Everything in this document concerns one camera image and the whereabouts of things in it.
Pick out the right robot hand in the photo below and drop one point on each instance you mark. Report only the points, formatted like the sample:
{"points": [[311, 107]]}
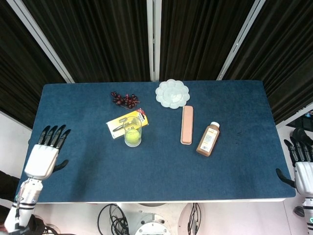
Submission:
{"points": [[299, 169]]}

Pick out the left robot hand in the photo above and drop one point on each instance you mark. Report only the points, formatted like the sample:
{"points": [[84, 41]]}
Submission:
{"points": [[44, 159]]}

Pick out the yellow tennis ball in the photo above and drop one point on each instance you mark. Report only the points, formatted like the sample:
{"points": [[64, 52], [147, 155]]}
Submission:
{"points": [[133, 138]]}

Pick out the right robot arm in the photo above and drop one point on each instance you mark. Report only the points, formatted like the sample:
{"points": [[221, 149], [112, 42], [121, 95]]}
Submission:
{"points": [[308, 213]]}

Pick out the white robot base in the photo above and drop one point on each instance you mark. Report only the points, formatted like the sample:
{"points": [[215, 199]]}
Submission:
{"points": [[151, 221]]}

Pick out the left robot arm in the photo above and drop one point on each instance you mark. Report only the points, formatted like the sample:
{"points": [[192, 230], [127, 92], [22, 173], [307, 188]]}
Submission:
{"points": [[22, 205]]}

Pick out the brown bag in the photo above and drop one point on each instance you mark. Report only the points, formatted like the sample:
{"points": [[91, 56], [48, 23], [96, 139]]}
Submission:
{"points": [[39, 226]]}

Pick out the yellow packaged peeler card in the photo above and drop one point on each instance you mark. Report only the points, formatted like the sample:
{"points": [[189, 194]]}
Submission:
{"points": [[127, 123]]}

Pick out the clear glass cup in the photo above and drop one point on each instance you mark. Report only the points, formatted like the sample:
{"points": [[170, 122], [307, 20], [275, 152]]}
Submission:
{"points": [[133, 133]]}

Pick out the brown juice bottle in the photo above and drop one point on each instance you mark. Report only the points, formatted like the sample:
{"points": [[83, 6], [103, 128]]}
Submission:
{"points": [[208, 140]]}

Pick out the dark red grape bunch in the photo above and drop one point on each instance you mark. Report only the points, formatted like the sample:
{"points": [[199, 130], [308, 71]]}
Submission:
{"points": [[125, 99]]}

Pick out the blue table cloth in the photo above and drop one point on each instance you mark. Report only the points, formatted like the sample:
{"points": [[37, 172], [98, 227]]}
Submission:
{"points": [[156, 166]]}

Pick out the pink rectangular case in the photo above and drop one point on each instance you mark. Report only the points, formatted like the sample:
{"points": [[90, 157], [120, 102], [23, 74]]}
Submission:
{"points": [[187, 125]]}

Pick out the black pleated curtain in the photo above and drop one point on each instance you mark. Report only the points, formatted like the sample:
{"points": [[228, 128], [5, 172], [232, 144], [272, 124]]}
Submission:
{"points": [[102, 39]]}

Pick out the white flower-shaped palette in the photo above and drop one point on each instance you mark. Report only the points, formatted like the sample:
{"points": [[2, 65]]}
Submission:
{"points": [[172, 94]]}

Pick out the white frame post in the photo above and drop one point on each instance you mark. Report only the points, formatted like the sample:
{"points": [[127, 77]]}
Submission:
{"points": [[40, 40], [154, 40], [240, 39]]}

